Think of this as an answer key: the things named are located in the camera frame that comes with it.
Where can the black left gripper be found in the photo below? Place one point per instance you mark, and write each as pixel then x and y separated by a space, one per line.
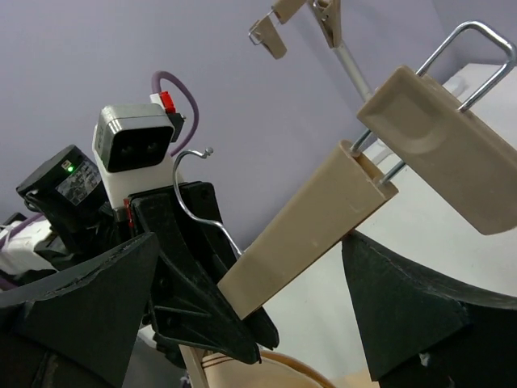
pixel 169 210

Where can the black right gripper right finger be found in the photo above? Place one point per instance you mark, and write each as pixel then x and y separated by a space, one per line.
pixel 421 328

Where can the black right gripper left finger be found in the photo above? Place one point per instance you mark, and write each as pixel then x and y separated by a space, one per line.
pixel 77 327

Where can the wooden hanger with beige cloth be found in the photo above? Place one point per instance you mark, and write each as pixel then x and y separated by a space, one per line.
pixel 440 138

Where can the wooden clip hanger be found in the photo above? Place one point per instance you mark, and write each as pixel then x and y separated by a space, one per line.
pixel 264 33
pixel 328 16

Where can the beige underwear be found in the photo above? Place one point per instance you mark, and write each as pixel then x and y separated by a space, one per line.
pixel 274 370

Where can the empty wooden clip hanger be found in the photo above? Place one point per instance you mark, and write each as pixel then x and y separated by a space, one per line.
pixel 264 33

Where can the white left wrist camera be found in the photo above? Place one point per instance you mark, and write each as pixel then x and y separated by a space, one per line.
pixel 131 146

